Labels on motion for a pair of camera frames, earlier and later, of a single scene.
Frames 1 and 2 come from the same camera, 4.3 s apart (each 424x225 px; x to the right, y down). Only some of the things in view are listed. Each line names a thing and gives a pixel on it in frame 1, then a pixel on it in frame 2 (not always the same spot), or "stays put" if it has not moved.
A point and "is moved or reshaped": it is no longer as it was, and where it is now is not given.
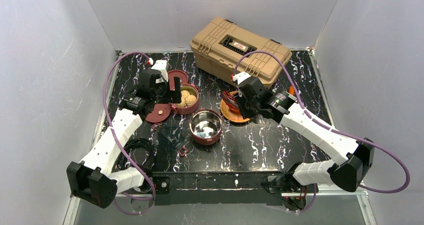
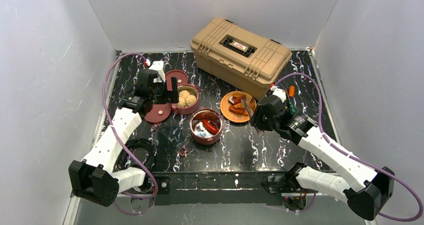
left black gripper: [166, 93] stays put
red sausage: [229, 100] → [210, 127]
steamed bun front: [182, 104] stays put
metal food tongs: [231, 100] is moved or reshaped
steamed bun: [190, 100] stays put
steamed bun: [184, 93] stays put
